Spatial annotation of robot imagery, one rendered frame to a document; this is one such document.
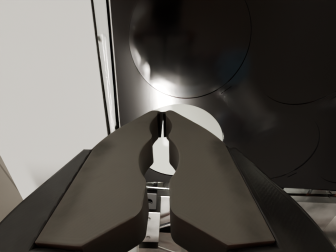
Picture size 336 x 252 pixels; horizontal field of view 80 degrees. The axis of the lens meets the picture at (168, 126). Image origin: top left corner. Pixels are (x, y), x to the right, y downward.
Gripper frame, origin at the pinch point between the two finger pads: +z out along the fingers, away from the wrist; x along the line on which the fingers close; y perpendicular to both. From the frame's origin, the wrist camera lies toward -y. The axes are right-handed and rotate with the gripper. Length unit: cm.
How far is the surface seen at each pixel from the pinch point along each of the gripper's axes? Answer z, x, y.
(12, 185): 98, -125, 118
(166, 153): 7.8, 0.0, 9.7
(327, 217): 9.7, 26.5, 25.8
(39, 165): 15.8, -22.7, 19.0
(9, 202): 98, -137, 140
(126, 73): 7.8, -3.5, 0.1
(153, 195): 7.3, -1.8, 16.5
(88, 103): 15.8, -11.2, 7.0
